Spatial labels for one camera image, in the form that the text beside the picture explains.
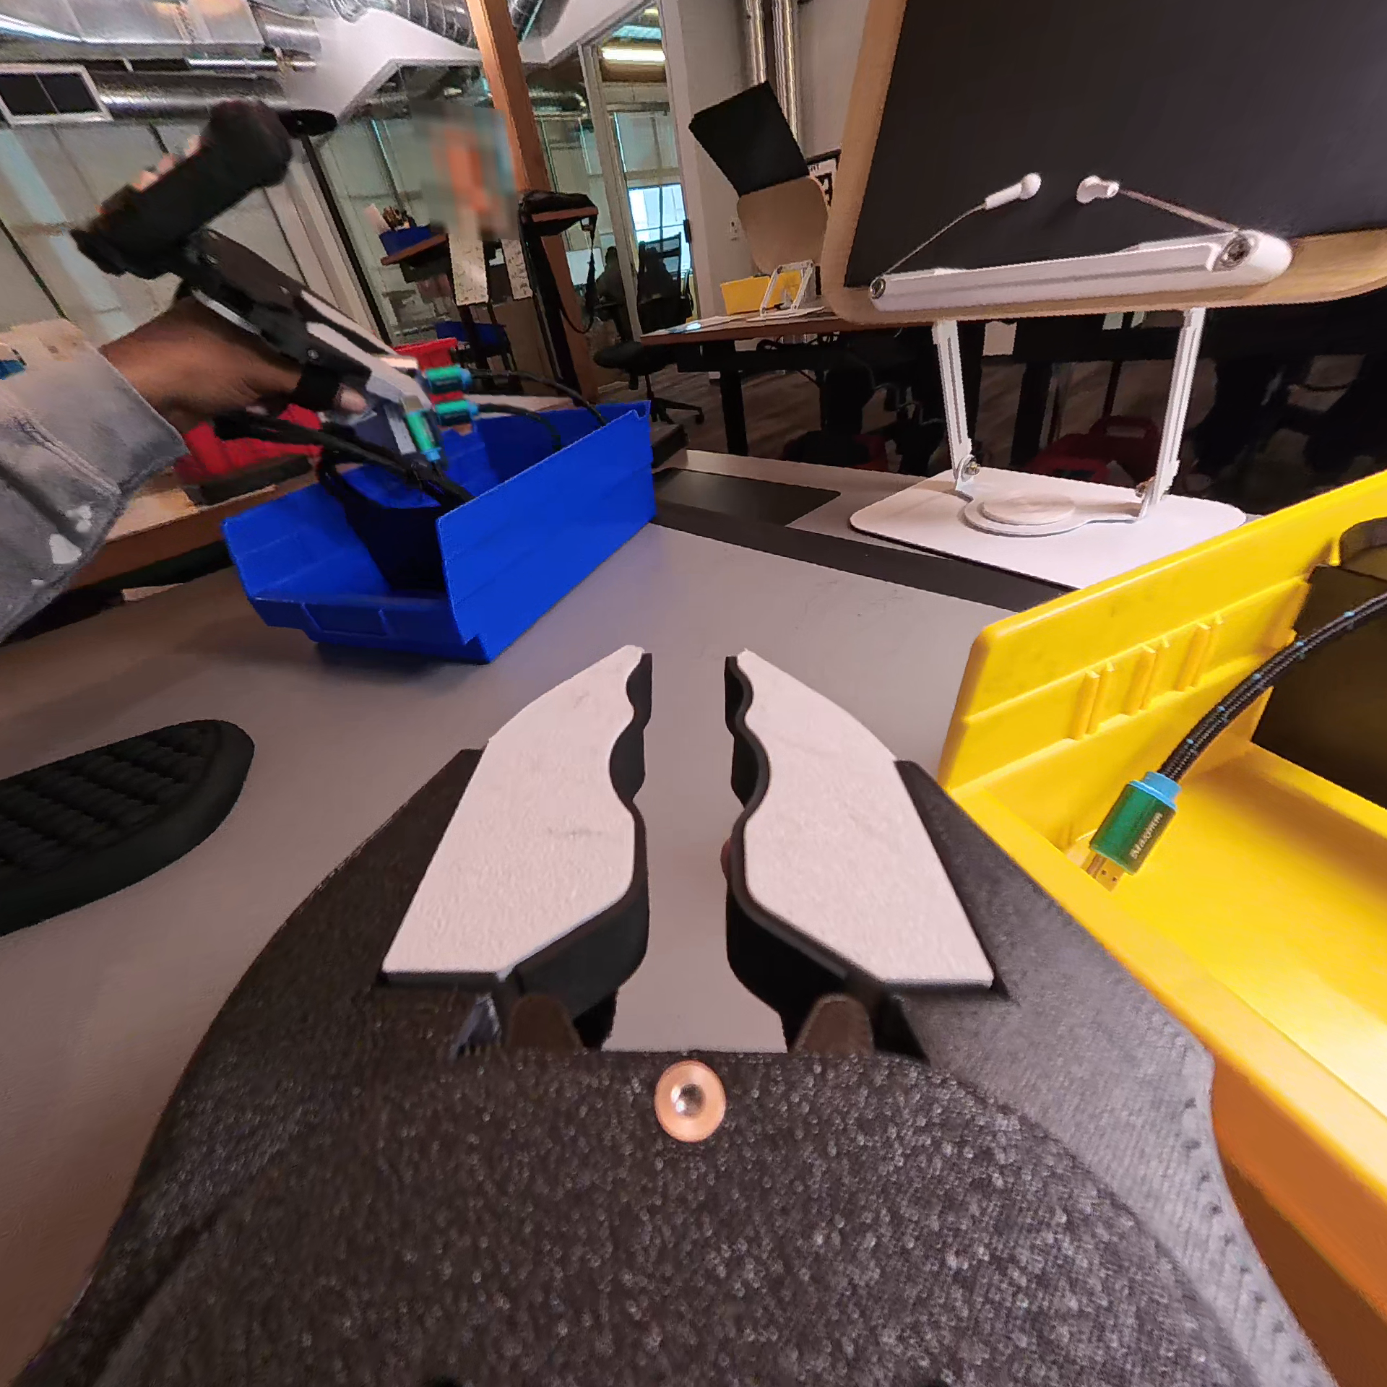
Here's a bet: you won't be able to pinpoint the white tablet stand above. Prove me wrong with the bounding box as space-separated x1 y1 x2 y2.
850 171 1296 591

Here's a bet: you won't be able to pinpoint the person's left hand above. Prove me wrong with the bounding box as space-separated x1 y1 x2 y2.
100 297 369 424

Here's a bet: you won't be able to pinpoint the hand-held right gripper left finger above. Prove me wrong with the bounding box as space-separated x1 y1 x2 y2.
379 644 652 989

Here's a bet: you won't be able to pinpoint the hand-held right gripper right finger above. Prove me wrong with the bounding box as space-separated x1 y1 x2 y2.
723 647 997 995

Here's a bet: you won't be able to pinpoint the red bag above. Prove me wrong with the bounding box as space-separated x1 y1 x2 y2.
1027 414 1165 485

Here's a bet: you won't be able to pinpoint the blue plastic bin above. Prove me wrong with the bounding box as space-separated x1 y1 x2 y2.
221 401 657 665

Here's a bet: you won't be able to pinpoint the silver hub adapter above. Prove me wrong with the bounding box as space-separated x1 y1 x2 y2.
363 373 424 457

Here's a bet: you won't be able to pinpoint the black floor lamp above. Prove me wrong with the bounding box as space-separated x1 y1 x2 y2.
275 105 396 348

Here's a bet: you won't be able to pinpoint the thick black braided cable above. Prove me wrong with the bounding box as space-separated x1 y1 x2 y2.
211 409 478 510

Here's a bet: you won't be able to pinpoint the large red object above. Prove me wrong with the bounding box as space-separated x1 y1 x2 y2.
173 406 320 487

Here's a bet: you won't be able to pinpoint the black office chair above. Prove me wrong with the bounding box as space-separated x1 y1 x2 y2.
594 242 705 426

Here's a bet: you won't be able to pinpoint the yellow plastic bin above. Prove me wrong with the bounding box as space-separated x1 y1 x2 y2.
719 270 809 318
936 470 1387 1387

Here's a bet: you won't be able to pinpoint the person's left forearm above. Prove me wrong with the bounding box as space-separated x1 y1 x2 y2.
0 345 191 640

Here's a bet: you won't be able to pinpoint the black standing desk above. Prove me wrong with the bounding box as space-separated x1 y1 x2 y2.
518 189 601 396

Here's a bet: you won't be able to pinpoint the large silver air duct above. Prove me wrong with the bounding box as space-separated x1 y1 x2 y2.
0 0 564 120

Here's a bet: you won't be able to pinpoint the wooden desk black legs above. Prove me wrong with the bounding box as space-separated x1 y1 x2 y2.
639 308 944 457

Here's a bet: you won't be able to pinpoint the black bin divider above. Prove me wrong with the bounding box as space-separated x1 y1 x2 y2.
1251 558 1387 812
325 465 447 596

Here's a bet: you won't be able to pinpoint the cart with blue bins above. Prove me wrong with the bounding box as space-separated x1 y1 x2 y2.
379 206 515 374

